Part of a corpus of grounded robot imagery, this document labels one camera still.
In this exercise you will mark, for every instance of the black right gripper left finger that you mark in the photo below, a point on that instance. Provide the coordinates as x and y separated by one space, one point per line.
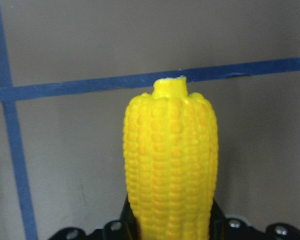
124 228

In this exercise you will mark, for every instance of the yellow plastic corn cob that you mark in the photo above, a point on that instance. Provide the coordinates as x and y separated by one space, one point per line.
171 151

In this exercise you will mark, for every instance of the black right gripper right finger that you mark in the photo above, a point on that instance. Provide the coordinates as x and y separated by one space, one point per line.
234 228

